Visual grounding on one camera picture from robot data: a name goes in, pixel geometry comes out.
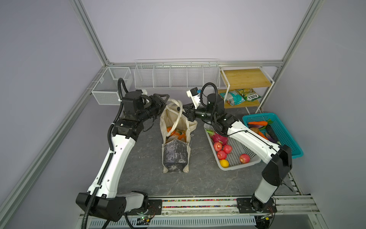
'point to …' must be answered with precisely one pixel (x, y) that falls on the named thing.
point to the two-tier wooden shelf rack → (244, 87)
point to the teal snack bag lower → (233, 98)
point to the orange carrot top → (261, 123)
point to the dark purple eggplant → (270, 129)
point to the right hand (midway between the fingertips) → (177, 109)
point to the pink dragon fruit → (216, 137)
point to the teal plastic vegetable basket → (280, 132)
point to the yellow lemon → (224, 163)
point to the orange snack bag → (177, 134)
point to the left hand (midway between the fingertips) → (170, 100)
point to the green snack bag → (248, 94)
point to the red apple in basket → (217, 146)
